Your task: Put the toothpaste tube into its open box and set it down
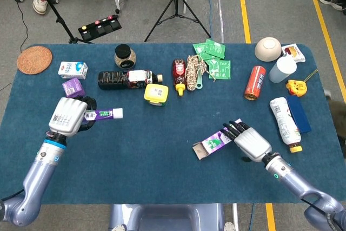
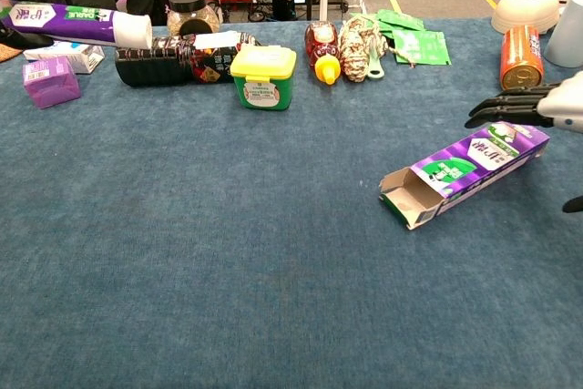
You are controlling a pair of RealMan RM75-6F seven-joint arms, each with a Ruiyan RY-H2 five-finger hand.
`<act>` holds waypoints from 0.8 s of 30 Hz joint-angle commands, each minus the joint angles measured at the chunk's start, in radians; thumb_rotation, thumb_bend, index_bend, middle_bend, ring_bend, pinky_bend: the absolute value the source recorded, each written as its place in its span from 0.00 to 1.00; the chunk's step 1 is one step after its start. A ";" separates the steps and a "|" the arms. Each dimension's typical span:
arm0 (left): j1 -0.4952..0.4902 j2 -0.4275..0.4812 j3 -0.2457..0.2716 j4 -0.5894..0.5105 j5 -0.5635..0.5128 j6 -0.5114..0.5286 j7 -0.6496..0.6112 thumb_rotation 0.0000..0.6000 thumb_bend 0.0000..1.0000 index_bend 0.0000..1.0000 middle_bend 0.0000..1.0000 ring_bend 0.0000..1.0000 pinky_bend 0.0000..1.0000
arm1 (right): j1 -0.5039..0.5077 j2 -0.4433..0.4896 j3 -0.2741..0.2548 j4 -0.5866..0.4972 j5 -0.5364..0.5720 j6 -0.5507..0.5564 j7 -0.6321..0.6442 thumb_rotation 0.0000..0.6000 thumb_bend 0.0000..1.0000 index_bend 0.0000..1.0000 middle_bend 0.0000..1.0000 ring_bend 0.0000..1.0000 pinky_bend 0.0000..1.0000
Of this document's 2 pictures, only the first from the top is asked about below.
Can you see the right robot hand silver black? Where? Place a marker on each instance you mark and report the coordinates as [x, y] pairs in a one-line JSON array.
[[252, 144]]

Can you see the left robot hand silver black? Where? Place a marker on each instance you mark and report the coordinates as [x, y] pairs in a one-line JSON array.
[[66, 117]]

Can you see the purple toothpaste carton box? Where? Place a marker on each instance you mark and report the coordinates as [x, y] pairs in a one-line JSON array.
[[211, 144]]

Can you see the purple white toothpaste tube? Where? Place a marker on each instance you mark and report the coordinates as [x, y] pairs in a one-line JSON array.
[[108, 113]]

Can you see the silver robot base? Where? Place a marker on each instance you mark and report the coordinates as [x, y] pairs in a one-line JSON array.
[[167, 217]]

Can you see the small purple box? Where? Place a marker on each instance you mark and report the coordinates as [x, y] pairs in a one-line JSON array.
[[70, 86]]

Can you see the white drink bottle yellow cap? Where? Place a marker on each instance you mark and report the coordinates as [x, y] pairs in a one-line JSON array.
[[283, 122]]

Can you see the dark blue rectangular block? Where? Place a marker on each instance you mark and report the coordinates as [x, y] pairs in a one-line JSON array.
[[298, 114]]

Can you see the dark soy sauce bottle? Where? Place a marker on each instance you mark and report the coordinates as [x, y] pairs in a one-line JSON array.
[[113, 79]]

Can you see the red sauce bottle yellow cap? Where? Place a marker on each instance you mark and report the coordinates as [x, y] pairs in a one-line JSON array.
[[179, 71]]

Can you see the white blue milk carton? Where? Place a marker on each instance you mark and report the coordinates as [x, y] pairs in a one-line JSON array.
[[73, 70]]

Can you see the red drink can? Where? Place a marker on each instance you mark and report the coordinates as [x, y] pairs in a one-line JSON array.
[[255, 82]]

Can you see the round woven rattan coaster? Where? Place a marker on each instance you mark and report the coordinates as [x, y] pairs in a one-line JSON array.
[[34, 60]]

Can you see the yellow tape measure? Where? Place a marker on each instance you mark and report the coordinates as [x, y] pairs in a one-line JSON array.
[[296, 87]]

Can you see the black light stand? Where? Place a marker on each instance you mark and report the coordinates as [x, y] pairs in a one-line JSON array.
[[73, 40]]

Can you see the green plastic spoon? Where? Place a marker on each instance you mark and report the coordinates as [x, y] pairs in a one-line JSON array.
[[199, 85]]

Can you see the green tea sachet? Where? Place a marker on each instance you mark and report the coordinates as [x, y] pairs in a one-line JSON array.
[[206, 59], [215, 48], [221, 70], [199, 48]]

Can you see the white plastic cup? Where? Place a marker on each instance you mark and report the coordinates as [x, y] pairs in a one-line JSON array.
[[282, 68]]

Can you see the glass jar black lid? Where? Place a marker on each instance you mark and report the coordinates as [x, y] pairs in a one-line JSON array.
[[125, 58]]

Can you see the yellow lidded container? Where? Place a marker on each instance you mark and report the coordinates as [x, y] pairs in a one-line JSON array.
[[156, 93]]

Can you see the black foot pedal board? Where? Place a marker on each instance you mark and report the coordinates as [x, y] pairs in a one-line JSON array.
[[100, 28]]

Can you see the beige bowl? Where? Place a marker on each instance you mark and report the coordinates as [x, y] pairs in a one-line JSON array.
[[267, 49]]

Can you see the blue table mat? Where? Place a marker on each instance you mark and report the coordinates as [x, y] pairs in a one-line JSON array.
[[151, 171]]

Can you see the white red snack packet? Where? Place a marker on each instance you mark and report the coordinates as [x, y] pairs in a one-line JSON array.
[[296, 52]]

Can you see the white red sneaker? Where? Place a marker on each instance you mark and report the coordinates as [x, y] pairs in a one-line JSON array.
[[40, 3]]

